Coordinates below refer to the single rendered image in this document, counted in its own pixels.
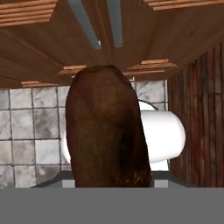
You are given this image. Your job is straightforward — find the wooden cupboard door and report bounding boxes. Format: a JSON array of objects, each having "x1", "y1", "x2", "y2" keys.
[
  {"x1": 0, "y1": 0, "x2": 109, "y2": 89},
  {"x1": 92, "y1": 0, "x2": 224, "y2": 81}
]

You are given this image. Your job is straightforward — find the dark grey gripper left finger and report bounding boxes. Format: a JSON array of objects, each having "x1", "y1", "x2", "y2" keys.
[{"x1": 30, "y1": 171, "x2": 77, "y2": 188}]

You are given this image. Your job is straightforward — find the white round object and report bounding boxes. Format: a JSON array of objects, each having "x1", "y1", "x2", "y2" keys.
[{"x1": 60, "y1": 98, "x2": 186, "y2": 172}]

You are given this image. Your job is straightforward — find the grey cupboard handle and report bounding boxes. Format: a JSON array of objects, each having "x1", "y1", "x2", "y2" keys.
[
  {"x1": 106, "y1": 0, "x2": 124, "y2": 49},
  {"x1": 66, "y1": 0, "x2": 102, "y2": 51}
]

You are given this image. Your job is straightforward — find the brown sweet potato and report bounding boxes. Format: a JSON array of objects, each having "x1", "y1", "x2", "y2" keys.
[{"x1": 65, "y1": 64, "x2": 153, "y2": 188}]

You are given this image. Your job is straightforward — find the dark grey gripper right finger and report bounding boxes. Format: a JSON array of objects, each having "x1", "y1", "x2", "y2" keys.
[{"x1": 150, "y1": 171, "x2": 198, "y2": 188}]

